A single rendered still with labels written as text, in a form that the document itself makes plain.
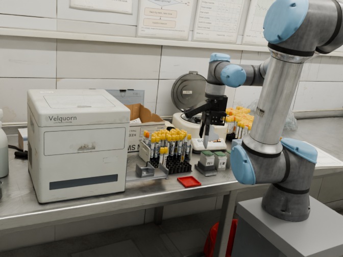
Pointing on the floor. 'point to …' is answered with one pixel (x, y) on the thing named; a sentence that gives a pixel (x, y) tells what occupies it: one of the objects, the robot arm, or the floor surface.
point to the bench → (147, 202)
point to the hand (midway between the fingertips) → (201, 142)
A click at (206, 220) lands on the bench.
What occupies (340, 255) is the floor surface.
